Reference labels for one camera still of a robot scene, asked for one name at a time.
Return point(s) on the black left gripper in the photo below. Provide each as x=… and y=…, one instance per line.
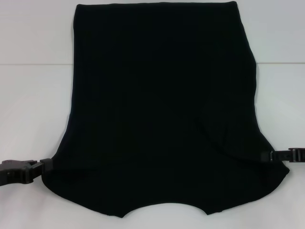
x=12, y=173

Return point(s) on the black t-shirt with white print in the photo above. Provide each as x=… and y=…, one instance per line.
x=152, y=95

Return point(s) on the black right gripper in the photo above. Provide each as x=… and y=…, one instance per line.
x=297, y=155

